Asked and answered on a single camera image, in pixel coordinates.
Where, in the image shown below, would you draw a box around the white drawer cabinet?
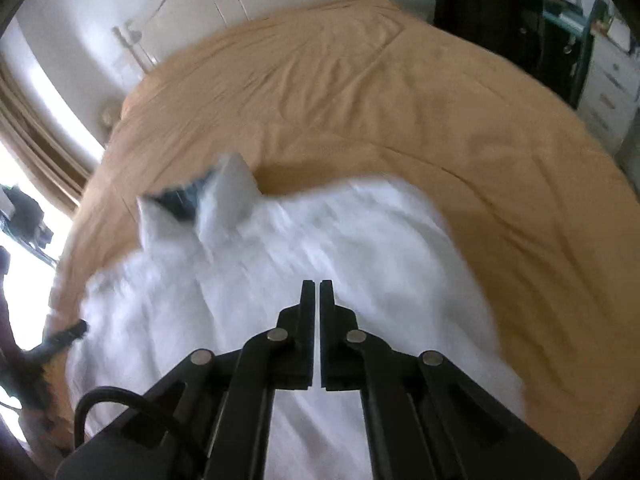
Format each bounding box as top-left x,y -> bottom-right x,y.
575,35 -> 640,156

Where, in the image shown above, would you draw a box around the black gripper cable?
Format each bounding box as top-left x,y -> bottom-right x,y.
74,385 -> 201,466

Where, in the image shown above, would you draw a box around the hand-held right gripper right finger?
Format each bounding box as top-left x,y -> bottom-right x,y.
320,280 -> 581,480

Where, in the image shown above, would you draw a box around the beige curtain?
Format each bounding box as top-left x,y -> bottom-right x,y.
0,60 -> 101,206

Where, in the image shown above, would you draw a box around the white puffer jacket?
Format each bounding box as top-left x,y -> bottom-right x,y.
65,152 -> 528,480

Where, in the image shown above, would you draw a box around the bed with tan quilt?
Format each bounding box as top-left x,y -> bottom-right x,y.
42,0 -> 633,480

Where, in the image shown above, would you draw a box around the teal metal shelf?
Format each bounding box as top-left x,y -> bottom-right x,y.
542,0 -> 608,108

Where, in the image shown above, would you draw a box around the hanging dark clothes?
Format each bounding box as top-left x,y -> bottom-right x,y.
0,182 -> 56,263

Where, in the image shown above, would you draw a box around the black backpack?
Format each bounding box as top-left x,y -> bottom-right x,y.
432,0 -> 586,106

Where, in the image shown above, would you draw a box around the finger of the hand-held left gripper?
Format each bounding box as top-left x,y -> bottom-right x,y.
44,321 -> 89,357

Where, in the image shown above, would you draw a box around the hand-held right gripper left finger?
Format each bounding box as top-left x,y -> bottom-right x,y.
55,280 -> 315,480

